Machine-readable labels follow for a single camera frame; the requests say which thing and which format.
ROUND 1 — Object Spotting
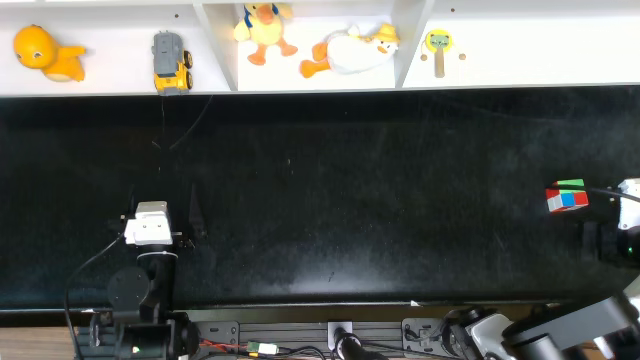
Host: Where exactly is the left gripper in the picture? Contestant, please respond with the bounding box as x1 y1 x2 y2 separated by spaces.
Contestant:
127 183 207 250

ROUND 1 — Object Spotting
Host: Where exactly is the grey and yellow toy truck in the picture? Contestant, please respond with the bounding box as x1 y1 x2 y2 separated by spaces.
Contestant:
151 30 195 97

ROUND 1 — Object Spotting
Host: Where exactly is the yellow rubber duck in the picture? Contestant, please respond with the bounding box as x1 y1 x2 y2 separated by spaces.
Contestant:
12 23 88 84

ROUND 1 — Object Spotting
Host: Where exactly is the yellow rattle drum toy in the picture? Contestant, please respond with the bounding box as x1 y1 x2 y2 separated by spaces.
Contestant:
419 28 467 80

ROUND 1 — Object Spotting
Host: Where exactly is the many-coloured puzzle cube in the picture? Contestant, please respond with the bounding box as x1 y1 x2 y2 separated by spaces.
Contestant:
544 178 590 214

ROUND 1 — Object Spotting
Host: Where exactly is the white shelf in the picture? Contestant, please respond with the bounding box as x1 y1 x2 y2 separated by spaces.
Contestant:
0 0 640 98

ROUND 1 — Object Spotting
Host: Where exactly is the yellow plush duck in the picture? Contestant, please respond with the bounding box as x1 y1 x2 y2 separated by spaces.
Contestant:
232 2 299 67

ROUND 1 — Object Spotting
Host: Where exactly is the white plush duck with hat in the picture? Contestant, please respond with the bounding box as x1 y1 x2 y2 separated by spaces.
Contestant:
298 22 401 79

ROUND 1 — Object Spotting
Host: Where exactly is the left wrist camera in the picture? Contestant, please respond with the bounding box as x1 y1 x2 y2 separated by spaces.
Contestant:
123 201 174 247

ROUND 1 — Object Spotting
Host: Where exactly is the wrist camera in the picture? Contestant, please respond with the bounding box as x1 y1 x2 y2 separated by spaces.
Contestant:
618 178 640 231
123 201 174 247

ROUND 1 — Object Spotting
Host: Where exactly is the mounting rail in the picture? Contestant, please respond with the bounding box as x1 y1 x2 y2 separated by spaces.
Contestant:
74 319 481 360

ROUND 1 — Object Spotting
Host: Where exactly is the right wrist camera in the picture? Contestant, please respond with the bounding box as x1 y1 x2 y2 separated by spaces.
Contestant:
618 178 640 231

